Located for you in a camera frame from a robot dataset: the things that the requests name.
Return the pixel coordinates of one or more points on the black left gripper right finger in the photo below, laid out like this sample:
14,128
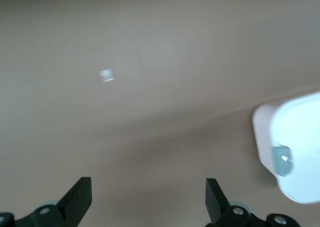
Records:
217,207

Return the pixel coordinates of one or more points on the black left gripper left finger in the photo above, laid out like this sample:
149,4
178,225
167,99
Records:
75,202

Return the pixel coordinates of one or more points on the white box lid grey clips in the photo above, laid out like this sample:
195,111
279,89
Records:
300,137

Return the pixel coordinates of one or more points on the pink translucent plastic box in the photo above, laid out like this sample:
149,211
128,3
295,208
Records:
262,137

